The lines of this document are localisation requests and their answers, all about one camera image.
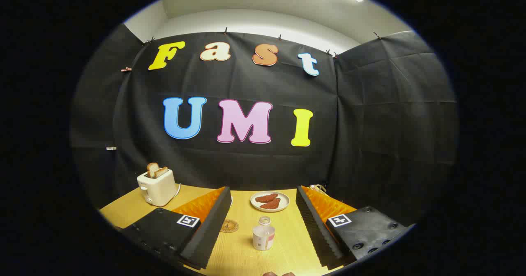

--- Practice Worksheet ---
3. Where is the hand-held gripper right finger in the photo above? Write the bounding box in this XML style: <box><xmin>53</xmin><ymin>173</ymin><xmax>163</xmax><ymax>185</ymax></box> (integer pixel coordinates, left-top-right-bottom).
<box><xmin>296</xmin><ymin>186</ymin><xmax>415</xmax><ymax>269</ymax></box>

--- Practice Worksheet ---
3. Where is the cream toaster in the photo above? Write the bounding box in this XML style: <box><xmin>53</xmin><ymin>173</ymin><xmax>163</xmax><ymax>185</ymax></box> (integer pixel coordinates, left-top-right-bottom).
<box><xmin>137</xmin><ymin>169</ymin><xmax>177</xmax><ymax>207</ymax></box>

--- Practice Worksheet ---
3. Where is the clear juice bottle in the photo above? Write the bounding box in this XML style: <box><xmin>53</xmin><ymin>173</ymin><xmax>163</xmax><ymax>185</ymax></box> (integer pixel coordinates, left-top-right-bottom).
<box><xmin>253</xmin><ymin>216</ymin><xmax>276</xmax><ymax>251</ymax></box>

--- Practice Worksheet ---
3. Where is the round white plate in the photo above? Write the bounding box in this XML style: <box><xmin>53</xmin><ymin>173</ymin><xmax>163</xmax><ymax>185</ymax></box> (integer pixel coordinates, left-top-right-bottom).
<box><xmin>250</xmin><ymin>191</ymin><xmax>290</xmax><ymax>213</ymax></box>

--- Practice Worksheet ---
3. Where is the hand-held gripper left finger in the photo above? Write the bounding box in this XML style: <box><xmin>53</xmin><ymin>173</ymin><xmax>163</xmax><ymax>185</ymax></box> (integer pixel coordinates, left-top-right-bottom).
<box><xmin>119</xmin><ymin>186</ymin><xmax>232</xmax><ymax>270</ymax></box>

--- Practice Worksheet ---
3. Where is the wooden table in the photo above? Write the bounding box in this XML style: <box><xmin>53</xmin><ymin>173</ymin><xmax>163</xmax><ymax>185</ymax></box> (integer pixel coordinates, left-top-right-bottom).
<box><xmin>100</xmin><ymin>183</ymin><xmax>357</xmax><ymax>276</ymax></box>

